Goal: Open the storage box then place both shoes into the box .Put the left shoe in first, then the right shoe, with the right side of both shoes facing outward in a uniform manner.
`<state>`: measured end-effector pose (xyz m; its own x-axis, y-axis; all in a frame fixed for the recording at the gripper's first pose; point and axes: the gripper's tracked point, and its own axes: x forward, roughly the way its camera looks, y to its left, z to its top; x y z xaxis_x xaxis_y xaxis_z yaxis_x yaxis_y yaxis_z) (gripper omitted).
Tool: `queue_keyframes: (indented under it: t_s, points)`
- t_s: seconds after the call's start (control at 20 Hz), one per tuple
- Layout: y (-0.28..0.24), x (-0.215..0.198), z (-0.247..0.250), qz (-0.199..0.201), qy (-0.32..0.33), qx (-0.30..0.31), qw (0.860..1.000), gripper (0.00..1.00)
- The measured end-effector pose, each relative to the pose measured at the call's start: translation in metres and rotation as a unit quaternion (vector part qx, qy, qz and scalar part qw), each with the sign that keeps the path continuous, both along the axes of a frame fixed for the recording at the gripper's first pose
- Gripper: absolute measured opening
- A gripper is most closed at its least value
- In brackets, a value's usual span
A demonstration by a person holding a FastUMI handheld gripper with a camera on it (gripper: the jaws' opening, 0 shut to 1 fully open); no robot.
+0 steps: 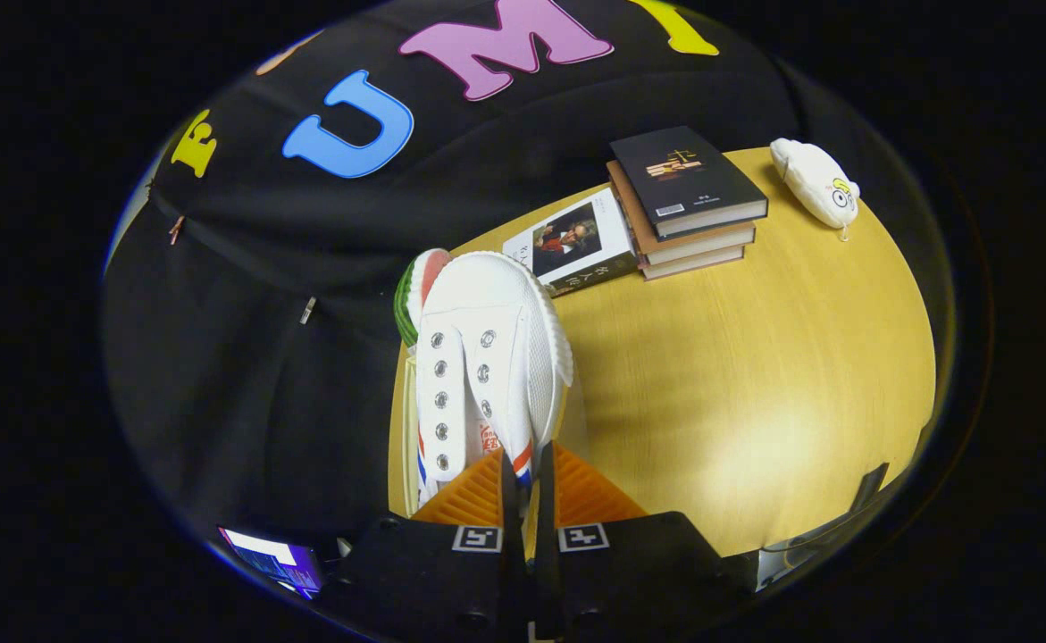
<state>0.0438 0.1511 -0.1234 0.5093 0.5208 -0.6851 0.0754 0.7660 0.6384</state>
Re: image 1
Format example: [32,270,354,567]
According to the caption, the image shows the white portrait cover book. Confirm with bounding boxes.
[502,187,641,298]

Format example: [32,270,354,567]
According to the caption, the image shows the beige fabric storage box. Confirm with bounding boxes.
[400,347,591,519]

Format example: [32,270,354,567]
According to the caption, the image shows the white canvas shoe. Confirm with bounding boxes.
[414,251,574,508]

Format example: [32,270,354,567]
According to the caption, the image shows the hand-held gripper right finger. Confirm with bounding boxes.
[531,440,756,643]

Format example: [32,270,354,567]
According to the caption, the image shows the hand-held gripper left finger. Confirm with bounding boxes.
[331,447,523,643]

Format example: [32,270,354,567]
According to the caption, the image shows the white plush face toy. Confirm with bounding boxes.
[770,138,861,242]

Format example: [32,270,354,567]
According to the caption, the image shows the black cover book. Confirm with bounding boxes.
[609,125,769,242]

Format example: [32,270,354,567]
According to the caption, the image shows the thick book under stack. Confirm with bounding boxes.
[639,244,746,282]

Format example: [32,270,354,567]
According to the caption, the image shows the computer monitor screen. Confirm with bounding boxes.
[217,526,325,600]

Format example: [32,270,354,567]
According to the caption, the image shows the watermelon slice plush toy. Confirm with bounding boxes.
[393,248,452,349]

